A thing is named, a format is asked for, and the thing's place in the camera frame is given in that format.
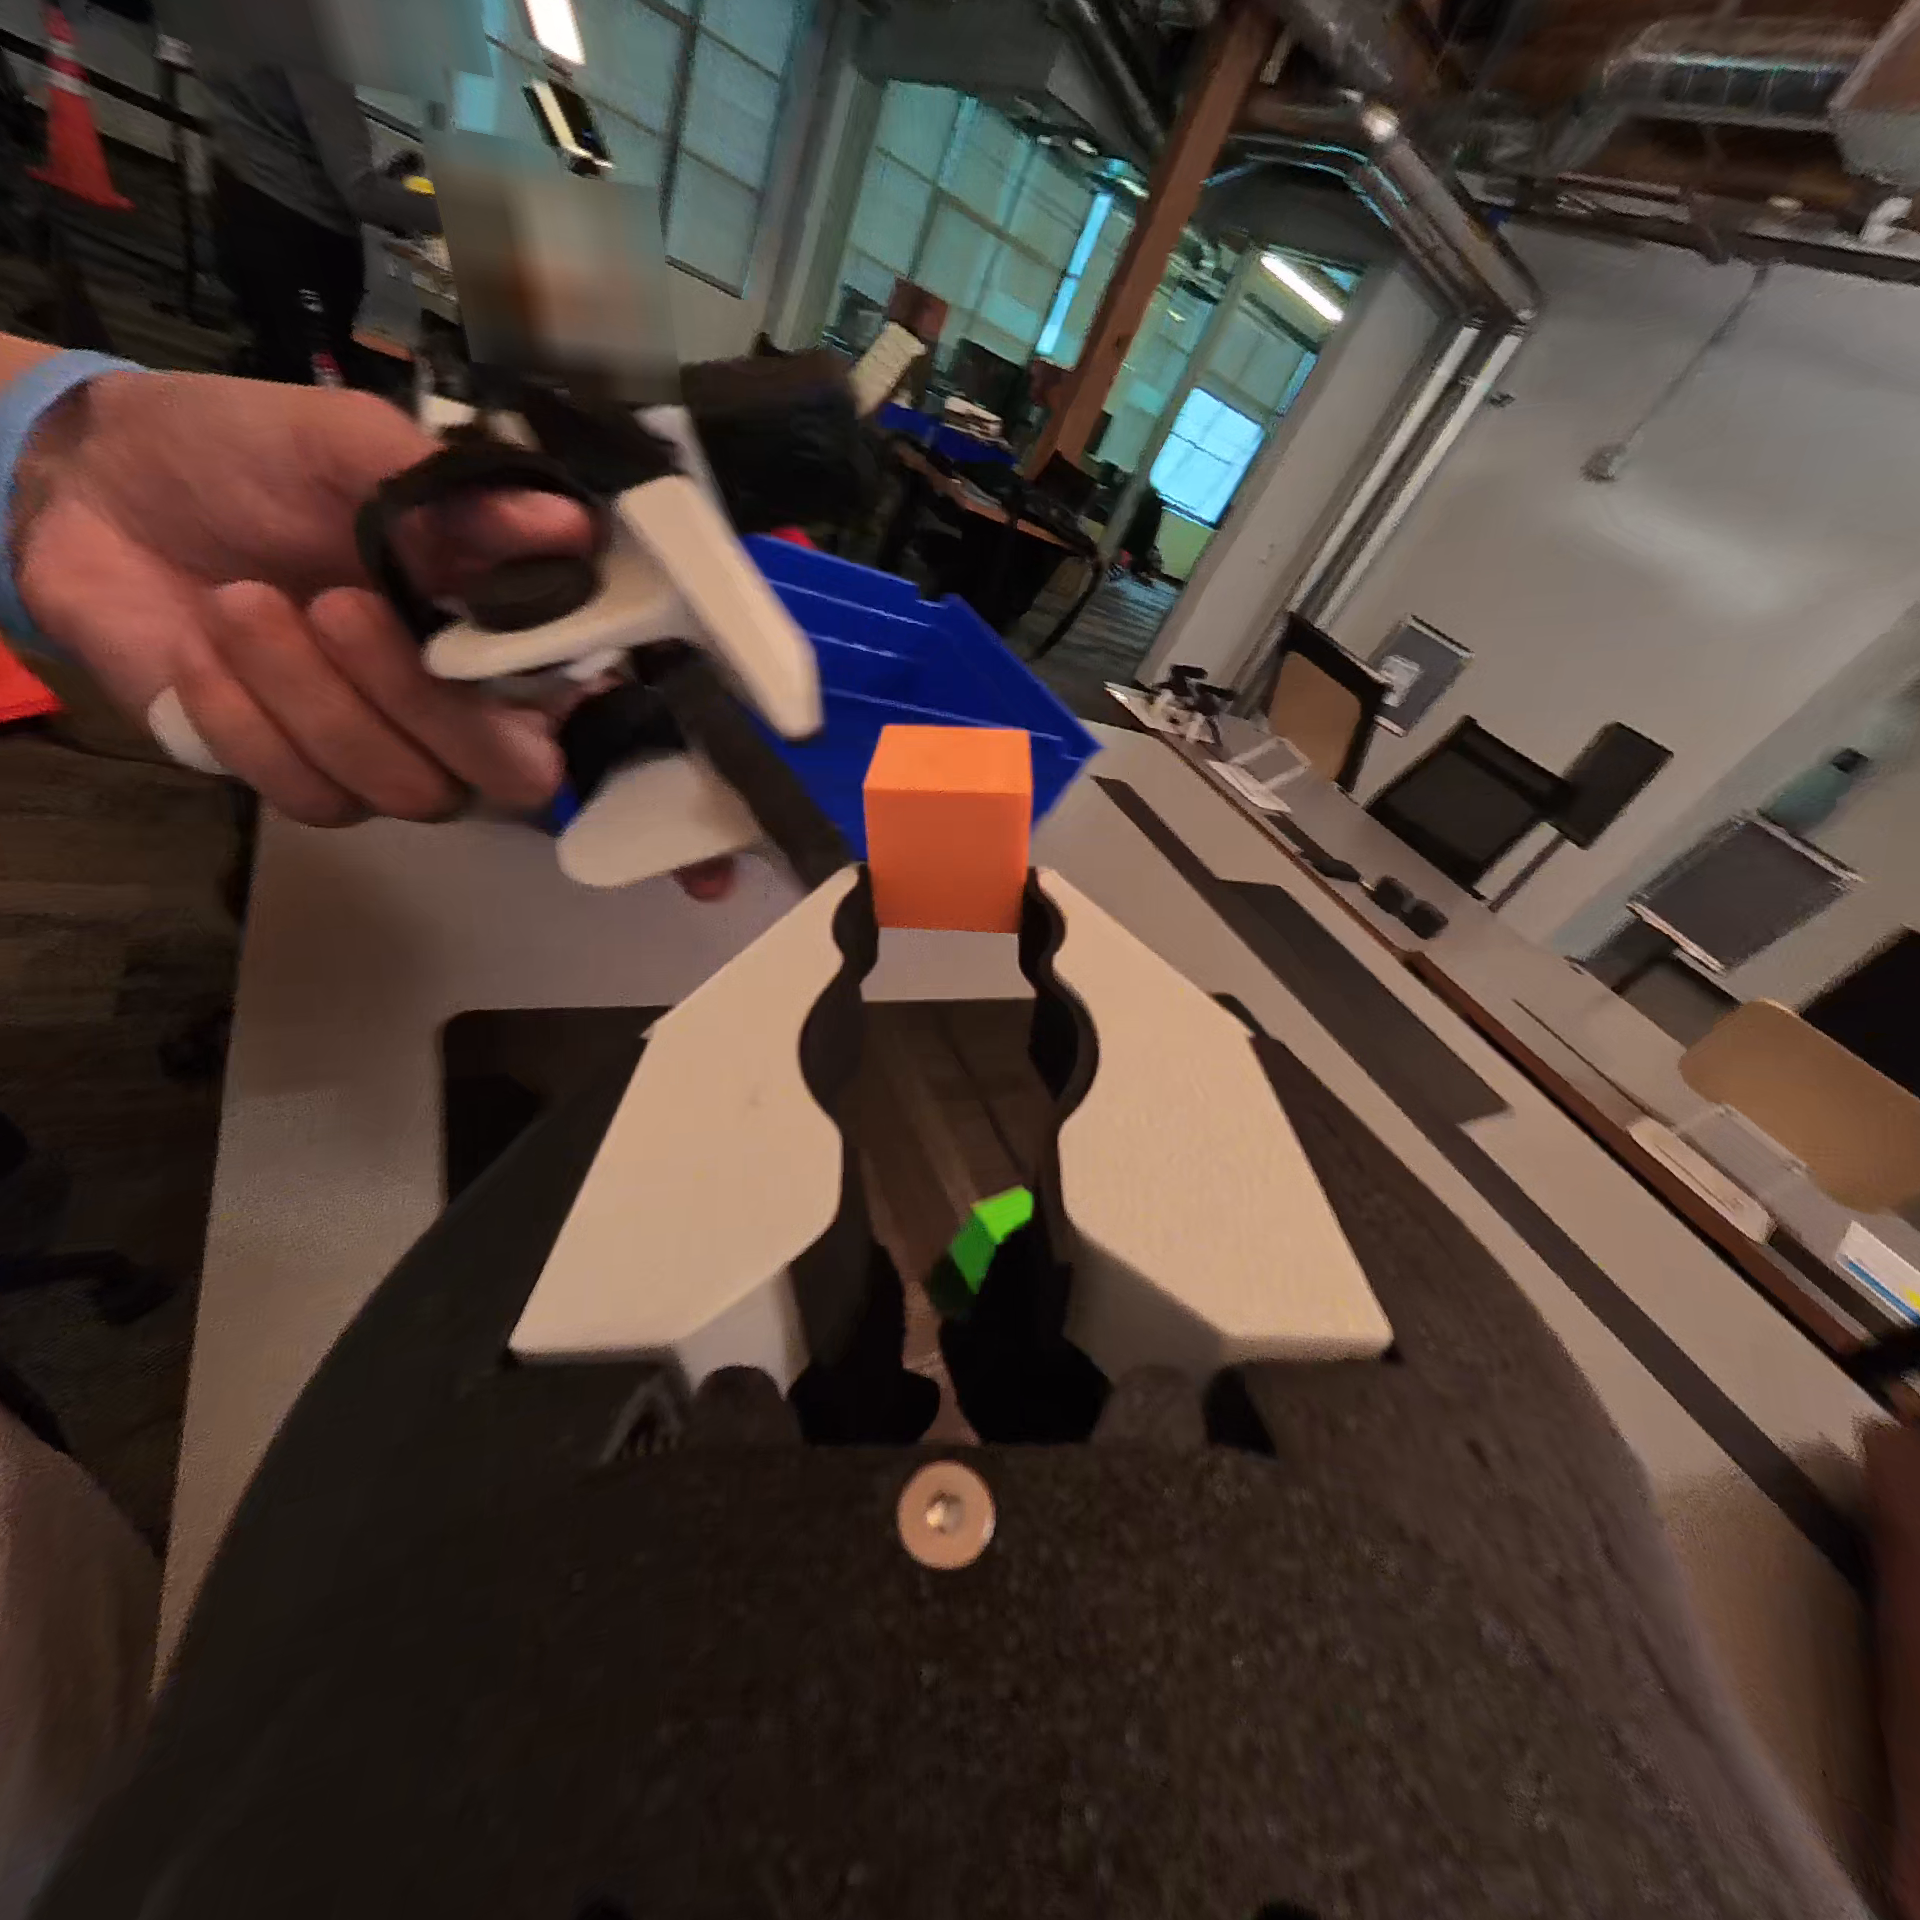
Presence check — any orange cube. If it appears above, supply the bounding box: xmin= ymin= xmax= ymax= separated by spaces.
xmin=862 ymin=725 xmax=1038 ymax=933

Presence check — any long grey table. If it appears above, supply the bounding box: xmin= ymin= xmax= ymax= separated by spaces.
xmin=1108 ymin=681 xmax=1920 ymax=1422

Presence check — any beige chair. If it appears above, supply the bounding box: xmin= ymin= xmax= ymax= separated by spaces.
xmin=1678 ymin=1000 xmax=1920 ymax=1217

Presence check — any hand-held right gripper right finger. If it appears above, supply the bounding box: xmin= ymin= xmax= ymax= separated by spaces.
xmin=1019 ymin=866 xmax=1397 ymax=1372

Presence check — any blue plastic bin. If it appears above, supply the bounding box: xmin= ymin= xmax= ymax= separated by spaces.
xmin=548 ymin=534 xmax=1104 ymax=843

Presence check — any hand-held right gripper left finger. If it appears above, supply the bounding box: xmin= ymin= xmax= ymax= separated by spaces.
xmin=510 ymin=863 xmax=900 ymax=1374

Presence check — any person's left forearm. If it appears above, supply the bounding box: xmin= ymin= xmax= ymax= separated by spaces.
xmin=0 ymin=336 xmax=146 ymax=662

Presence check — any wooden chair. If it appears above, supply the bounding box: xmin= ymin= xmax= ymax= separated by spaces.
xmin=1263 ymin=612 xmax=1390 ymax=795

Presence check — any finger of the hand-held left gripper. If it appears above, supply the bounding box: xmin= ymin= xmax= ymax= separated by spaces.
xmin=612 ymin=478 xmax=826 ymax=742
xmin=557 ymin=657 xmax=867 ymax=893

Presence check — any orange traffic cone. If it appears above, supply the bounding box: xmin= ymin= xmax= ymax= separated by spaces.
xmin=28 ymin=0 xmax=136 ymax=214

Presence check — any person's left hand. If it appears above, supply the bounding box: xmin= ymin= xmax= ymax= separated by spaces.
xmin=0 ymin=375 xmax=601 ymax=829

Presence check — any mirror panel in desk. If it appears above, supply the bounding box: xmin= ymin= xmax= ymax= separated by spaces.
xmin=441 ymin=991 xmax=1277 ymax=1353

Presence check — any green block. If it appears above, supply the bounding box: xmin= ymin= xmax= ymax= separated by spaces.
xmin=923 ymin=1187 xmax=1038 ymax=1323

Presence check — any wooden post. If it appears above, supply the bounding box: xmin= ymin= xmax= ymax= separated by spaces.
xmin=1031 ymin=0 xmax=1279 ymax=470

